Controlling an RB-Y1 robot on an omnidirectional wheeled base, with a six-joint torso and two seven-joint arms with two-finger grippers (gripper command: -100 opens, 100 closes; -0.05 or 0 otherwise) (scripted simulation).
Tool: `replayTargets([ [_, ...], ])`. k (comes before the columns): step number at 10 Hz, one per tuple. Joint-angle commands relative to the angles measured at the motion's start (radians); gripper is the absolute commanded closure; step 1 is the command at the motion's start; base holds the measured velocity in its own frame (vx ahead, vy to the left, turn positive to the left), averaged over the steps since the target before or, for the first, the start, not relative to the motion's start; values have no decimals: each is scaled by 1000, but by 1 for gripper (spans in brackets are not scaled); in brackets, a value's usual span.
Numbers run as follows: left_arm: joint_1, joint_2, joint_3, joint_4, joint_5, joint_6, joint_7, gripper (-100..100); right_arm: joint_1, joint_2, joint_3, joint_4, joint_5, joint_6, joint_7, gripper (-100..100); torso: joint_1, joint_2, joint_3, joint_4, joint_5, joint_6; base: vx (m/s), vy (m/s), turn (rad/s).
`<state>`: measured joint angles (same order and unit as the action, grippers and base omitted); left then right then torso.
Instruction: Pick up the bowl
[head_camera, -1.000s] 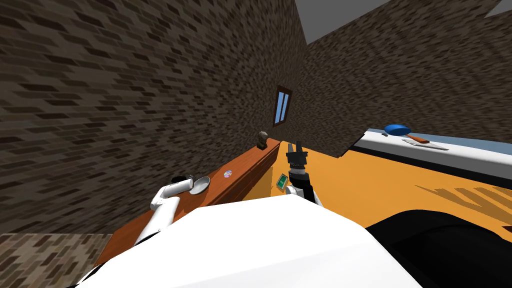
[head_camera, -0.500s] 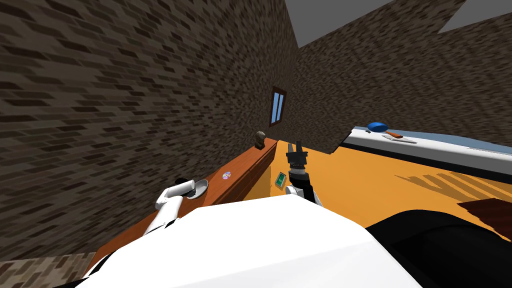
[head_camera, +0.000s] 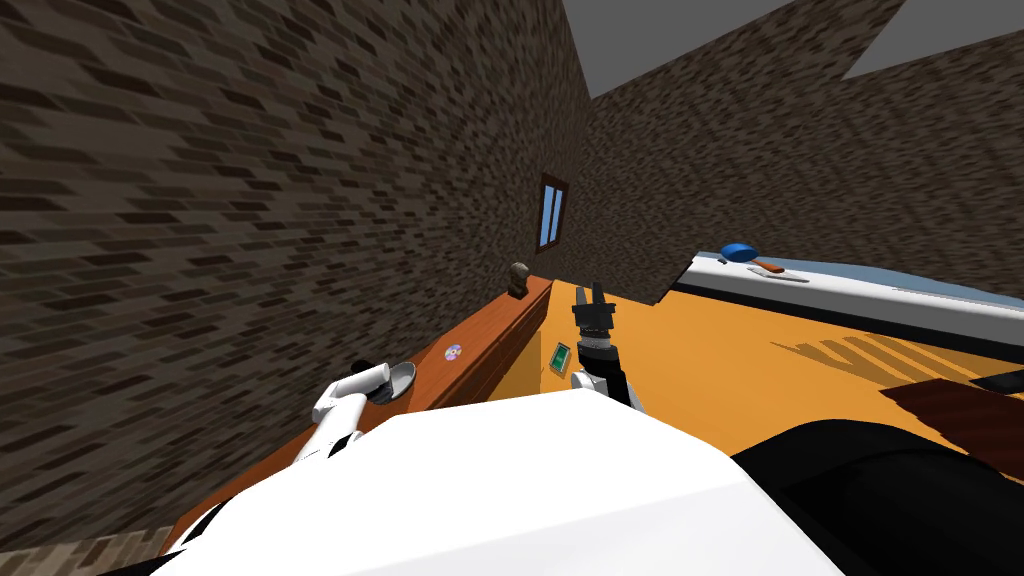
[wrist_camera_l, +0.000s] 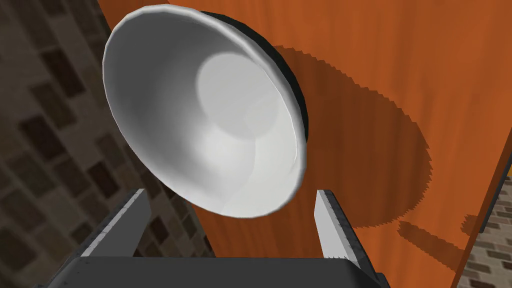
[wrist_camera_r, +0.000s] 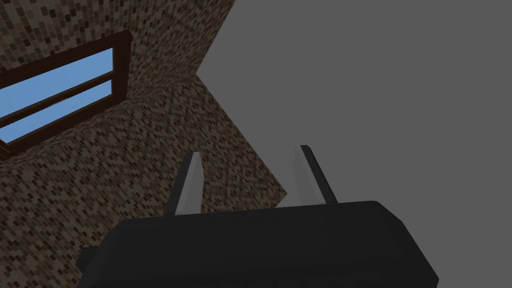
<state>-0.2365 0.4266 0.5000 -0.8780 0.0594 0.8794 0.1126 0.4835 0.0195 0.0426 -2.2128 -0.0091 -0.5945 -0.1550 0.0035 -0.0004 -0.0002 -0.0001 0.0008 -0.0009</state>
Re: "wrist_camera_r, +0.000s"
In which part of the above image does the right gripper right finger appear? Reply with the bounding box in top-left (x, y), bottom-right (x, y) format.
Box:
top-left (292, 144), bottom-right (339, 207)

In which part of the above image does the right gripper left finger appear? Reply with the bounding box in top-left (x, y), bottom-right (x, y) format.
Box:
top-left (163, 151), bottom-right (205, 217)

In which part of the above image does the dark brown framed window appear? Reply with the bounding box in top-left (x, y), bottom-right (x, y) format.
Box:
top-left (0, 30), bottom-right (134, 162)

